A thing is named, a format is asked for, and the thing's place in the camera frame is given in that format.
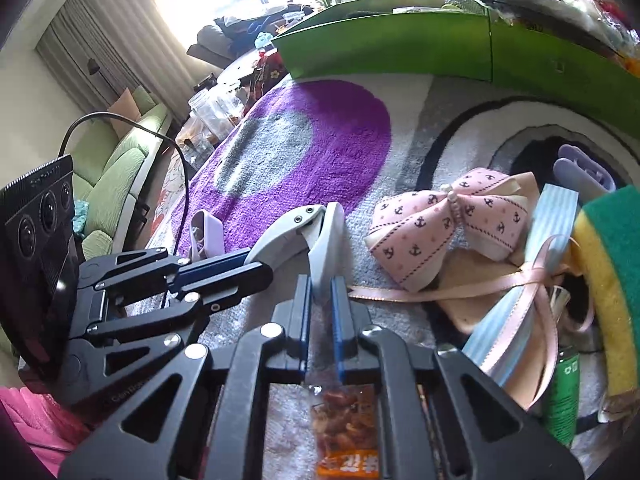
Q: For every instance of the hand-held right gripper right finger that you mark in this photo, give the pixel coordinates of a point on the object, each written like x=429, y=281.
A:
x=340, y=330

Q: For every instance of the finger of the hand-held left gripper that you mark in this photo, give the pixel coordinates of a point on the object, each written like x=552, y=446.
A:
x=230, y=287
x=215, y=262

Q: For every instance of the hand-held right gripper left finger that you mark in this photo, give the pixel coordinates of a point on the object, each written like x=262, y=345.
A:
x=304, y=330

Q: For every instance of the white plastic clip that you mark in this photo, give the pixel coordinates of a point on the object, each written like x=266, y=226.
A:
x=320, y=240

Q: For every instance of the lavender plastic clip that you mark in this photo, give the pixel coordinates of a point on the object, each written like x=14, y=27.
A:
x=575, y=165
x=215, y=232

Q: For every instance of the pink satin ribbon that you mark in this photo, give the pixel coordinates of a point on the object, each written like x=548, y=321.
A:
x=380, y=292

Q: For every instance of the floral floor rug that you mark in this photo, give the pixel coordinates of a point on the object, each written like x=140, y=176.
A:
x=160, y=220

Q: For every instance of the orange snack packet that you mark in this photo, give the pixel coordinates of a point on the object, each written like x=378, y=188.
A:
x=345, y=425

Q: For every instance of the pink anchor print bow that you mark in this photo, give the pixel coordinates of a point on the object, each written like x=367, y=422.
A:
x=425, y=230

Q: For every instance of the green fabric sofa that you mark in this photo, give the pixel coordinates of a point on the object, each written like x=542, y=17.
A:
x=125, y=160

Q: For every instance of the beige cloth pouch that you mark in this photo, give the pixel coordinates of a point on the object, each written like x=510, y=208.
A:
x=480, y=285

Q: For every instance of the clear glass jar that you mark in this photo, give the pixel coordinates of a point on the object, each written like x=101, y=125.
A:
x=230, y=102
x=205, y=107

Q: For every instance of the person's pink garment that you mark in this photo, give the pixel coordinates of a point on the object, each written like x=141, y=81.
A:
x=30, y=420

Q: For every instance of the purple grey patterned rug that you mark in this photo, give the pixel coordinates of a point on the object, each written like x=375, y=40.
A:
x=325, y=125

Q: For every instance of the round coffee table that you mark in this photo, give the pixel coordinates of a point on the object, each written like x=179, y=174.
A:
x=235, y=72

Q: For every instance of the red flowered bag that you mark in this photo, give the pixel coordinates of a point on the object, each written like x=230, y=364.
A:
x=267, y=72

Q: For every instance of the grey sofa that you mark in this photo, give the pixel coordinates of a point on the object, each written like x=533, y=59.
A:
x=210, y=42

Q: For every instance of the green plastic bottle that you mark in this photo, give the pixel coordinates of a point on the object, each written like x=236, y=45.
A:
x=562, y=400

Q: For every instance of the blue striped ribbon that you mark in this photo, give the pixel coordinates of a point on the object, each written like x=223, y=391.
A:
x=550, y=220

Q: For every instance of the grey curtain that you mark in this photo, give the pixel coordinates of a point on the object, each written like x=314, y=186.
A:
x=100, y=25

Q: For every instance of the green yellow sponge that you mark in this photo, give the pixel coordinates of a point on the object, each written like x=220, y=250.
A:
x=615, y=280

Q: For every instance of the glass vase with plant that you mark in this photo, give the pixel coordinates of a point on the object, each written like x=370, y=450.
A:
x=325, y=0

